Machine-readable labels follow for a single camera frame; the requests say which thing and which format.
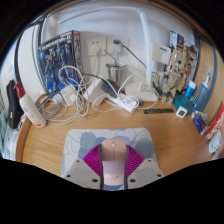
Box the large white power adapter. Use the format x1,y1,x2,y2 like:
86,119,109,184
83,77,108,106

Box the green-plug dark cable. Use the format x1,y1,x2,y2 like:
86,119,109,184
112,39,148,69

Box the red snack packet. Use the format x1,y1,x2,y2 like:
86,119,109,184
203,103,224,142

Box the steel cup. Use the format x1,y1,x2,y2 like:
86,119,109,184
105,63,129,88

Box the small white cube clock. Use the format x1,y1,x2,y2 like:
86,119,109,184
175,105,188,119

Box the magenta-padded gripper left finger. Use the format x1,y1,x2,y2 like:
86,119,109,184
60,143,103,190

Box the dark grey adapter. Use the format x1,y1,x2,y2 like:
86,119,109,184
100,79,120,100

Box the white wall socket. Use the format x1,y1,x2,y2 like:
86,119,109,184
85,35,108,57
106,35,129,56

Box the clear blue spray bottle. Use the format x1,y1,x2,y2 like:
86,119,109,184
193,71,213,113

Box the white power strip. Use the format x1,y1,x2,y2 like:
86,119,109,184
108,92,139,114

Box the blue white checked pillow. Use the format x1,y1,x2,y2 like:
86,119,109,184
2,128,21,159

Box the white mug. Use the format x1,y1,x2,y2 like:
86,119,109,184
208,130,224,154

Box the white red-capped pump bottle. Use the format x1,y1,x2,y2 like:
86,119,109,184
13,81,47,129

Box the grey blue printed mouse pad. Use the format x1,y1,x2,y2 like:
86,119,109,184
60,127,161,192

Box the blue white-capped bottle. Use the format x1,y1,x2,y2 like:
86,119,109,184
184,80,198,101

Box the pink computer mouse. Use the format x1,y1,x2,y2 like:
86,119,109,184
99,137,129,187

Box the teal cloth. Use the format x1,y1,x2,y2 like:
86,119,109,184
0,108,9,144

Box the grey metal desk frame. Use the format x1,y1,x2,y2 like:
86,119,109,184
13,13,218,114

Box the small white power adapter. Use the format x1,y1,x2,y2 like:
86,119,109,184
52,93,64,104

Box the white wall box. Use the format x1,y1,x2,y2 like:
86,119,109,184
152,43,172,65

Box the white desk lamp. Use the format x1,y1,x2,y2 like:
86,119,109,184
58,6,159,103

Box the blue small packet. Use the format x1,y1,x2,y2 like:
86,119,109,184
192,111,209,134

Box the robot model kit box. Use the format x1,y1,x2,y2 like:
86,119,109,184
37,29,84,96

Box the black ruler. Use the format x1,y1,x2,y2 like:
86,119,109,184
143,107,175,115

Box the black bag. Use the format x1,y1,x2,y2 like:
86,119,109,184
5,79,25,130

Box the wall picture cards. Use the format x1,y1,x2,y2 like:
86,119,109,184
168,29,186,51

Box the teal round container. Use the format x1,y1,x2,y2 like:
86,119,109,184
173,94,194,116

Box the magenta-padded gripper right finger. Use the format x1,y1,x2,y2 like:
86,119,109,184
124,143,166,190

